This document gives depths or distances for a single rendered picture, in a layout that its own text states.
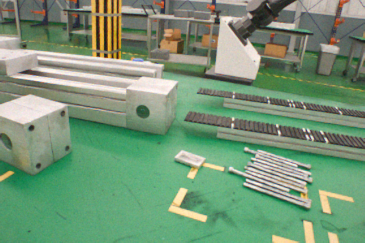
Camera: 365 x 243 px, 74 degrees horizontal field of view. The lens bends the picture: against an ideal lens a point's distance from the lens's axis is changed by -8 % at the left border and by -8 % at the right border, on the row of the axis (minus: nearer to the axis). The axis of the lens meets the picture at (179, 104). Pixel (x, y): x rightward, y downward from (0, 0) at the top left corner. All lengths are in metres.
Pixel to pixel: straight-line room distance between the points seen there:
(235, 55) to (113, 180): 0.79
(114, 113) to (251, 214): 0.36
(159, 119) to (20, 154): 0.27
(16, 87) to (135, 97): 0.33
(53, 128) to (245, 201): 0.33
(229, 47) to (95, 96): 0.65
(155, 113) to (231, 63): 0.61
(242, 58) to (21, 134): 0.86
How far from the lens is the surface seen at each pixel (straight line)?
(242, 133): 0.57
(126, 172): 0.45
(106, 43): 3.95
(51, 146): 0.48
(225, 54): 1.09
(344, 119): 0.82
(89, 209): 0.39
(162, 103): 0.54
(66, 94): 0.64
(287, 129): 0.60
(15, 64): 0.75
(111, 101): 0.58
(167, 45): 5.75
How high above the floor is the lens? 1.05
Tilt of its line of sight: 22 degrees down
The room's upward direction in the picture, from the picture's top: 4 degrees clockwise
